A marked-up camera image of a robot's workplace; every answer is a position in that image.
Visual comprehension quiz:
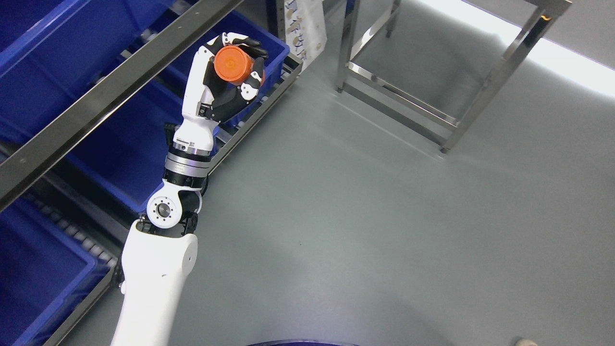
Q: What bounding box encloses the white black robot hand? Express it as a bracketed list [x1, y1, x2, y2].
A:
[170, 32, 268, 156]

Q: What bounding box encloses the orange cylindrical capacitor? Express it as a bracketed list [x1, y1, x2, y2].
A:
[213, 46, 255, 87]

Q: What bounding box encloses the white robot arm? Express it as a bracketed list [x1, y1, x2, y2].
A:
[111, 144, 211, 346]

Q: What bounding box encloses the blue bin lower centre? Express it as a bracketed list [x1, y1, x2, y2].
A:
[161, 11, 290, 128]

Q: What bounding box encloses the blue bin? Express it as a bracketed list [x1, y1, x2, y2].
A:
[0, 0, 173, 144]
[68, 81, 183, 212]
[161, 11, 290, 128]
[0, 199, 109, 346]

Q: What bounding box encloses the blue bin lower left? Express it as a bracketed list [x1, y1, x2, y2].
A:
[68, 81, 183, 212]

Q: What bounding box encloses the white printed paper sheet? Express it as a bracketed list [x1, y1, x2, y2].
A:
[283, 0, 327, 71]

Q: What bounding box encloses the blue bin upper left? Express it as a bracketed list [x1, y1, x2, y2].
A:
[0, 0, 173, 144]

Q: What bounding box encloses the blue bin far left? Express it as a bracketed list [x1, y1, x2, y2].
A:
[0, 199, 109, 346]

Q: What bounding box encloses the beige sneaker shoe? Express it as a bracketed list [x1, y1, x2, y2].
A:
[512, 338, 538, 346]

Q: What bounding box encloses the steel shelf rack frame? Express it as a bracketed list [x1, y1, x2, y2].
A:
[0, 0, 303, 346]

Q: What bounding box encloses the stainless steel table frame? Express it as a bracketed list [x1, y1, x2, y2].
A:
[336, 0, 572, 154]

